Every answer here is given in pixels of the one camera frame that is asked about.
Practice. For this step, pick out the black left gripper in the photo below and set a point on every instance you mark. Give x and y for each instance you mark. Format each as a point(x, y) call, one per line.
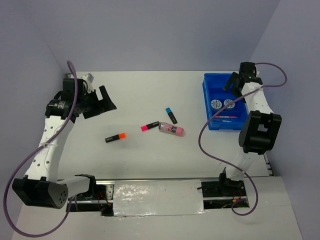
point(102, 106)

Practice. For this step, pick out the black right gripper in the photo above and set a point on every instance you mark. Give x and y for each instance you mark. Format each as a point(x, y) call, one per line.
point(232, 79)

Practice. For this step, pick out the blue round tub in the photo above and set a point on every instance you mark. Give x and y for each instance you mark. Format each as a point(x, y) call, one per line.
point(216, 105)
point(229, 105)

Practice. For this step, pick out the thin orange pen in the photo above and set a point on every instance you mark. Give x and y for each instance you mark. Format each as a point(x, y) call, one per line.
point(225, 117)

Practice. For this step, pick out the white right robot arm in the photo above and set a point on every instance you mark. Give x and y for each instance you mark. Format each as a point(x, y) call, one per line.
point(260, 130)

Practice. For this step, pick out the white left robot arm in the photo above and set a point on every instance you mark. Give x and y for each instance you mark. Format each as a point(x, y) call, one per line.
point(40, 186)

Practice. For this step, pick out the blue compartment tray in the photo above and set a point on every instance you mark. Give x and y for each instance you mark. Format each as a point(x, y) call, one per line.
point(212, 85)

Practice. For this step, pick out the orange black highlighter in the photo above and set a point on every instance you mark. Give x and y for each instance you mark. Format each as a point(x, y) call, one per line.
point(115, 137)

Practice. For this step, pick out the pink black highlighter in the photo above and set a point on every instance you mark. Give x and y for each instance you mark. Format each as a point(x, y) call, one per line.
point(149, 126)

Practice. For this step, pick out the blue black highlighter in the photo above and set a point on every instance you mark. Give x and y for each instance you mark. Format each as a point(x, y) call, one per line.
point(171, 115)

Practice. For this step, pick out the pink tube of pins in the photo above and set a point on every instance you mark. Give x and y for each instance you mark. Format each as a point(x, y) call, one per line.
point(171, 129)

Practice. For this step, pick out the silver foil plate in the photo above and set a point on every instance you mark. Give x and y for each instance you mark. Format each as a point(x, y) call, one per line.
point(157, 198)

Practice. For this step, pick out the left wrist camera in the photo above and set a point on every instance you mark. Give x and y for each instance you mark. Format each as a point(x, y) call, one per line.
point(88, 78)

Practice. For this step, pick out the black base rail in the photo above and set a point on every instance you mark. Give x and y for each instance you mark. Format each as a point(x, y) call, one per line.
point(214, 197)

